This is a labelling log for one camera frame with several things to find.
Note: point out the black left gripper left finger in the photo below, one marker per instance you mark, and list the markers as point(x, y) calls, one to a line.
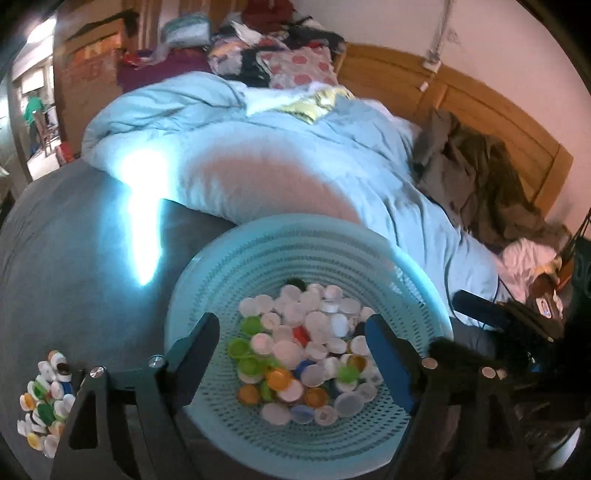
point(165, 390)

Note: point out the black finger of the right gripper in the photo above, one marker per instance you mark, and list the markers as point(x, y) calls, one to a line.
point(503, 316)

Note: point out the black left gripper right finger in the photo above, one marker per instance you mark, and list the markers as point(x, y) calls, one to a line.
point(430, 390)

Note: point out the light blue plastic basket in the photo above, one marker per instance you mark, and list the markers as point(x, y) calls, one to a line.
point(292, 390)

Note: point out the brown jacket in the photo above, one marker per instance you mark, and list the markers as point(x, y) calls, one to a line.
point(471, 177)

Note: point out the wooden headboard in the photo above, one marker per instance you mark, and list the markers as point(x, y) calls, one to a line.
point(401, 82)

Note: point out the light blue duvet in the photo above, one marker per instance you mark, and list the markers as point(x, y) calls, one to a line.
point(232, 151)

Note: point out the patterned pink pillow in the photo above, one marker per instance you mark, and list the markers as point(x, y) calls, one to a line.
point(289, 69)

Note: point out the cardboard box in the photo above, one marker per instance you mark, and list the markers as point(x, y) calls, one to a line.
point(89, 38)

